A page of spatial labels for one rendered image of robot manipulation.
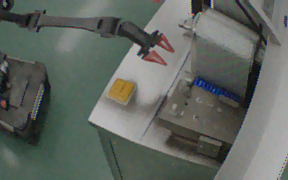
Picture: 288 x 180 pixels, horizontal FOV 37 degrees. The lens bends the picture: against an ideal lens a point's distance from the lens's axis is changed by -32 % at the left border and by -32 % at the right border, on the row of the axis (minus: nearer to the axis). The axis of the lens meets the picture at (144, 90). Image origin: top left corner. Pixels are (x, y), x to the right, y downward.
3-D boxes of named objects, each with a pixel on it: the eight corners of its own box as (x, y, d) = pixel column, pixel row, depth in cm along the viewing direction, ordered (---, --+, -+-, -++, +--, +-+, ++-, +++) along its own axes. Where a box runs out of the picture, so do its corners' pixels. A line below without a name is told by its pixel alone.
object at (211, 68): (195, 75, 203) (195, 44, 187) (244, 99, 197) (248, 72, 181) (195, 76, 203) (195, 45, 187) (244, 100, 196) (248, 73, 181)
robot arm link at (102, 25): (26, 31, 201) (33, 9, 201) (29, 32, 207) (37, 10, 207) (109, 39, 194) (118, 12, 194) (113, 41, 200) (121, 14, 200)
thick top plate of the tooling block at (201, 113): (179, 88, 207) (179, 78, 202) (259, 123, 196) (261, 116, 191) (158, 125, 199) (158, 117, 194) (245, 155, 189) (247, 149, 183)
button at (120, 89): (117, 80, 218) (116, 76, 216) (134, 87, 216) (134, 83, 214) (108, 95, 215) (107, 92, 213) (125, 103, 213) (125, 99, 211)
